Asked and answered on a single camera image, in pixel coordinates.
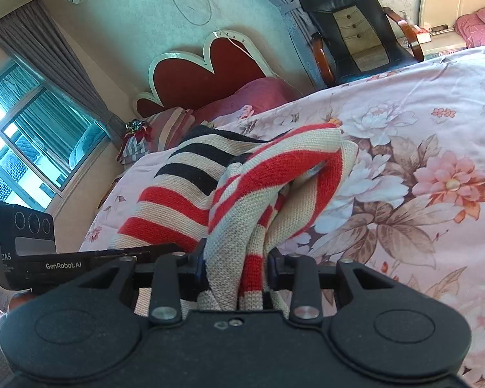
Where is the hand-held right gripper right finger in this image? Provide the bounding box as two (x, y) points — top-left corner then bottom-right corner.
(267, 248), (405, 326)

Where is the white nightstand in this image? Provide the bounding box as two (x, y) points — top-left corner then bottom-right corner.
(411, 28), (471, 60)

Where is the blue-grey curtain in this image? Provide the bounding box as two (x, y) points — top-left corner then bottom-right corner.
(233, 0), (329, 90)

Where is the grey curtain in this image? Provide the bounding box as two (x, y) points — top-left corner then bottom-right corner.
(0, 0), (127, 147)

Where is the red tissue box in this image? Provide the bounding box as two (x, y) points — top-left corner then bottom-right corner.
(412, 24), (432, 44)

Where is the maroon pillow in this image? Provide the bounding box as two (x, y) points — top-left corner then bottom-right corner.
(194, 78), (305, 124)

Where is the wall cable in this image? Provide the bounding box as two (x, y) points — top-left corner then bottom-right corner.
(163, 0), (249, 45)

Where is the pink checked pillow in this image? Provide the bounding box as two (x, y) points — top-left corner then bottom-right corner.
(456, 5), (485, 48)

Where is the window with metal frame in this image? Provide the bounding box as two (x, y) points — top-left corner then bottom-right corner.
(0, 59), (106, 248)

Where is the striped knit sweater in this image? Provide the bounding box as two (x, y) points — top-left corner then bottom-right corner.
(109, 123), (359, 318)

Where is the red heart-shaped headboard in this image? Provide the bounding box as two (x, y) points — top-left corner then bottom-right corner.
(134, 29), (284, 119)

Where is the black leather armchair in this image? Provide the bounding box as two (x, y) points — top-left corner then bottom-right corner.
(298, 0), (426, 86)

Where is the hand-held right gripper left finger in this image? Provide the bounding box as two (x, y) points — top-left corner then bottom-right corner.
(75, 238), (208, 326)

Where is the person's left hand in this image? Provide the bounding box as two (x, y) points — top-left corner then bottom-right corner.
(9, 291), (37, 312)

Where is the ribbon bow decoration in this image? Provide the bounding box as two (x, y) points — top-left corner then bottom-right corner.
(123, 119), (153, 143)

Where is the pink floral quilt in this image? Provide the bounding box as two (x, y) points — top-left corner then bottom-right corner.
(178, 42), (485, 388)

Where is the pink striped pillow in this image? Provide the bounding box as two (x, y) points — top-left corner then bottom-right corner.
(120, 107), (195, 165)

